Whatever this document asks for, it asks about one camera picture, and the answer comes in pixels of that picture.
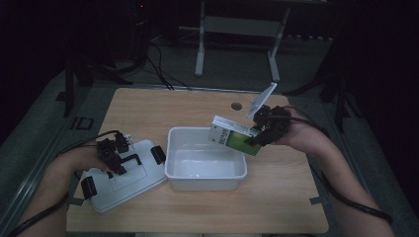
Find black equipment tower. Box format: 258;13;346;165
129;0;150;65

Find green and white carton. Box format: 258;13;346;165
208;115;263;157

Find black floor cables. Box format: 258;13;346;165
144;42;193;92

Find white lid with black handle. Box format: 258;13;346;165
80;137;168;214

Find person's left hand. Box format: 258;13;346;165
66;145;111;173

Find right hand-held gripper cable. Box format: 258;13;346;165
266;105;394;226

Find person's right hand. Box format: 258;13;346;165
277;111;326;156

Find left hand-held gripper cable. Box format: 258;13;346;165
8;129;122;237

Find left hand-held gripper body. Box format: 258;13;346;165
97;131;133;173

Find white plastic storage box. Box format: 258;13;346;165
164;126;249;193

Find white metal stand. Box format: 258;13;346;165
179;0;292;83

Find hand-held gripper cable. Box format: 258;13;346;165
266;105;394;226
8;129;122;237

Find black tripod stand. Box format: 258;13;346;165
283;62;365;134
55;48;133;119

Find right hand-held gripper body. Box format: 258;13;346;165
245;82;293;146

